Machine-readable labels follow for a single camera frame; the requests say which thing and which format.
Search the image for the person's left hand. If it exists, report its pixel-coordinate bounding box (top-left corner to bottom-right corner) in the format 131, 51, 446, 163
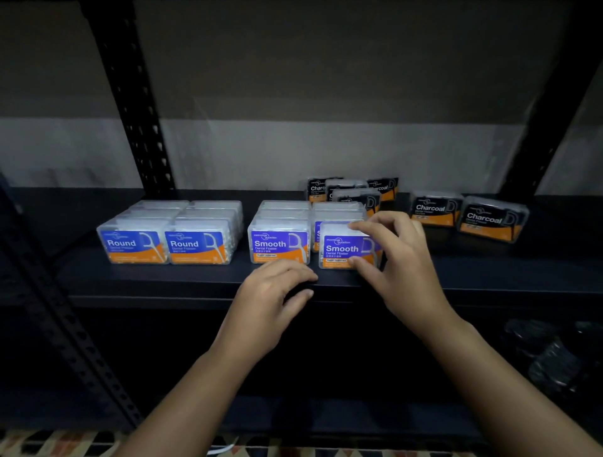
212, 259, 320, 366

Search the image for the person's right hand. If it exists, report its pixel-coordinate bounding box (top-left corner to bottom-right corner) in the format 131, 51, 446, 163
347, 210, 472, 342

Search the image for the blue label dental floss box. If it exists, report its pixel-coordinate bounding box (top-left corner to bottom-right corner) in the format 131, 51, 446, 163
318, 222, 383, 271

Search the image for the dark metal shelf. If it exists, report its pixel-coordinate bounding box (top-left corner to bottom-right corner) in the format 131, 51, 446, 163
0, 0, 603, 443

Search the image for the black label dental floss box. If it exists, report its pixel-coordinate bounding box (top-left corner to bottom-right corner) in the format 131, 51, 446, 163
306, 177, 344, 203

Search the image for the group of floss boxes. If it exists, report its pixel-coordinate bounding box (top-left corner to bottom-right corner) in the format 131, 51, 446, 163
96, 176, 531, 267

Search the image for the person's left forearm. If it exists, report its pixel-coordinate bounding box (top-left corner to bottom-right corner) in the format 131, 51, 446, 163
115, 346, 258, 457

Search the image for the person's right forearm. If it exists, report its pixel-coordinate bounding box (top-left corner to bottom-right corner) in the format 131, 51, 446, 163
426, 320, 603, 457

